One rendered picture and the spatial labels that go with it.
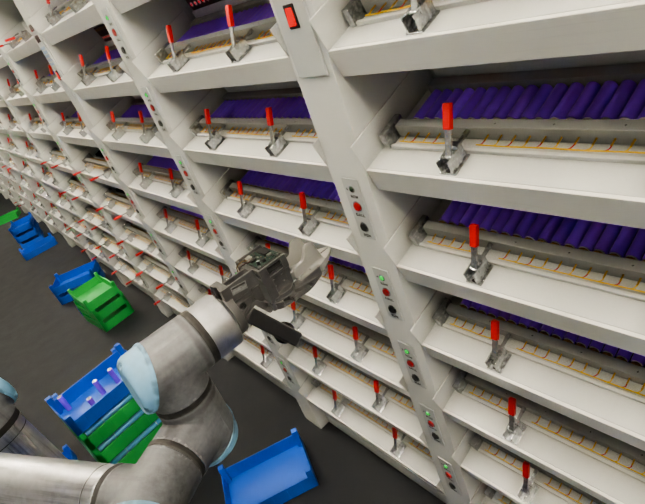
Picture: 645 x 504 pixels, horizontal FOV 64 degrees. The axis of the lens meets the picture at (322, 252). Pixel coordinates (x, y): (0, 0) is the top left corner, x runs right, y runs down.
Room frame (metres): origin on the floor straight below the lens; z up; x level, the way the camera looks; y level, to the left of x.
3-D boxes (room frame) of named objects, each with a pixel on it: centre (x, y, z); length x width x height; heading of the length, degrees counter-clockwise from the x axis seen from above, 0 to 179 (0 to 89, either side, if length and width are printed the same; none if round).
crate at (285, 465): (1.24, 0.45, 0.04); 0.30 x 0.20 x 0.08; 97
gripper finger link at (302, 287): (0.72, 0.06, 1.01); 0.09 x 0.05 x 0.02; 120
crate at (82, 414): (1.52, 0.89, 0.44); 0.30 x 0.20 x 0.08; 127
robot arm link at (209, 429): (0.61, 0.27, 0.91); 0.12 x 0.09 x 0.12; 151
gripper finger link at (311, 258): (0.75, 0.02, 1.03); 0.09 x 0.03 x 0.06; 120
